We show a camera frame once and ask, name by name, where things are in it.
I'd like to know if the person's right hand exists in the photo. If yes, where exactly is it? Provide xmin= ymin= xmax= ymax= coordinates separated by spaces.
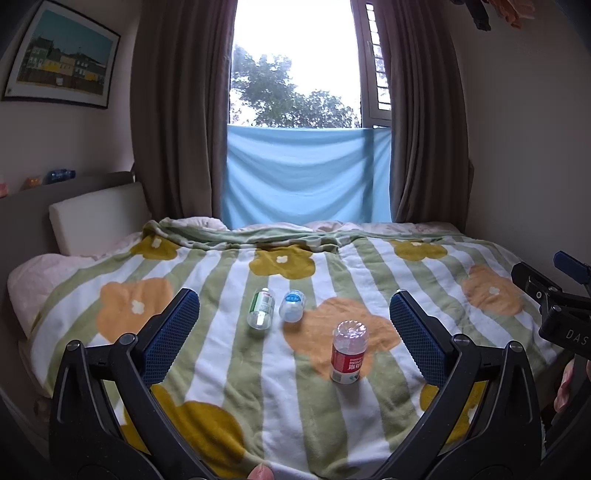
xmin=554 ymin=359 xmax=576 ymax=412

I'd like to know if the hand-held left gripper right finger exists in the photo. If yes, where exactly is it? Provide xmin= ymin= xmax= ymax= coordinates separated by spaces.
xmin=369 ymin=288 xmax=543 ymax=480

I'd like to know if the pale pink bed sheet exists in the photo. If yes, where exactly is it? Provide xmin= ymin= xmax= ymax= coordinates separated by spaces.
xmin=302 ymin=220 xmax=465 ymax=237

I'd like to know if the green label plastic bottle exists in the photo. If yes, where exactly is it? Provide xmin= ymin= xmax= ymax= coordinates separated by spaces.
xmin=246 ymin=287 xmax=276 ymax=331

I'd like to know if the brown curtain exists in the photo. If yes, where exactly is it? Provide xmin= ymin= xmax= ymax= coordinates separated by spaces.
xmin=378 ymin=0 xmax=475 ymax=225
xmin=130 ymin=0 xmax=239 ymax=227

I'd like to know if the light blue cloth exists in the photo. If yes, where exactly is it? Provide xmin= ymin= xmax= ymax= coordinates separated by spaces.
xmin=221 ymin=124 xmax=393 ymax=230

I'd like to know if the framed houses picture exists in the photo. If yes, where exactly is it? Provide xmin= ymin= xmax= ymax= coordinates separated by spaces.
xmin=1 ymin=0 xmax=123 ymax=110

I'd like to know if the white headboard cushion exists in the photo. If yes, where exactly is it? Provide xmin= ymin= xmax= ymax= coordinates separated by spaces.
xmin=48 ymin=182 xmax=153 ymax=257

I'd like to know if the white pillow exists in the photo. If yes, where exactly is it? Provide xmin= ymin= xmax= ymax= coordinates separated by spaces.
xmin=6 ymin=230 xmax=145 ymax=340

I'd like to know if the blue label plastic bottle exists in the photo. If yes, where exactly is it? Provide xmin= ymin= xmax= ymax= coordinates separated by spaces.
xmin=278 ymin=289 xmax=308 ymax=323

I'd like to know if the open window sash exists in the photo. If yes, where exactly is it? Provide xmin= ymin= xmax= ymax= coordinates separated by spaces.
xmin=350 ymin=0 xmax=392 ymax=130

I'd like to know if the dark hanging object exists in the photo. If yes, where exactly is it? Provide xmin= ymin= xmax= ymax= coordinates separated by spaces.
xmin=450 ymin=0 xmax=493 ymax=32

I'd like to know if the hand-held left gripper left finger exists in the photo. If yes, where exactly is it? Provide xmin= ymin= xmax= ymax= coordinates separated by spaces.
xmin=48 ymin=288 xmax=218 ymax=480

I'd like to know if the grey bed headboard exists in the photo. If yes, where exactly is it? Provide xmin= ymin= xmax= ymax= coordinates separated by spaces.
xmin=0 ymin=171 xmax=139 ymax=398

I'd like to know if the red label plastic bottle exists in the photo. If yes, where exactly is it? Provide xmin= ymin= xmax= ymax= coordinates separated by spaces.
xmin=329 ymin=319 xmax=369 ymax=385

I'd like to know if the green tree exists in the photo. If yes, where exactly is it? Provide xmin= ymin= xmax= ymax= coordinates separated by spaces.
xmin=230 ymin=45 xmax=362 ymax=129

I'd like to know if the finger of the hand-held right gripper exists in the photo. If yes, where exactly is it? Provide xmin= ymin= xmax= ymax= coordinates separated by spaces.
xmin=553 ymin=251 xmax=591 ymax=286
xmin=510 ymin=261 xmax=565 ymax=308

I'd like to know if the floral striped blanket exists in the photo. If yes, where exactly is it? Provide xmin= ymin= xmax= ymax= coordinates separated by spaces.
xmin=28 ymin=217 xmax=568 ymax=480

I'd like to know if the pale pink hanging object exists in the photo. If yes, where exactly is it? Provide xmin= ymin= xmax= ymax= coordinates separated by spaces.
xmin=490 ymin=0 xmax=525 ymax=29

